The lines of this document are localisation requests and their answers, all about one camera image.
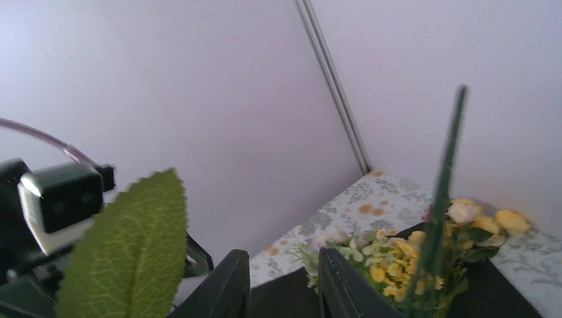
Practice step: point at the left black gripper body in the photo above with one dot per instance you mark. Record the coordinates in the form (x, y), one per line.
(20, 254)

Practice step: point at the floral patterned table mat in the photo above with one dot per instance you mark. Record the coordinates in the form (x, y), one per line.
(531, 261)

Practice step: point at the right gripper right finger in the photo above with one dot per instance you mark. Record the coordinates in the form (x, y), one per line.
(344, 293)

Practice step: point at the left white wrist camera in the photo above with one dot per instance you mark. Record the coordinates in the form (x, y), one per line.
(58, 203)

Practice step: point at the left vertical aluminium post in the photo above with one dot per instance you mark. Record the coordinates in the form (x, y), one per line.
(324, 59)

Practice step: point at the black wrapping paper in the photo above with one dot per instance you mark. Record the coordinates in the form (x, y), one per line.
(290, 296)

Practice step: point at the colourful artificial flower bouquet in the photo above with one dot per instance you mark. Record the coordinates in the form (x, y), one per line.
(468, 284)

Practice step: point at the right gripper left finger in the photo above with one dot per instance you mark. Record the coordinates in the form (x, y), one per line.
(225, 293)

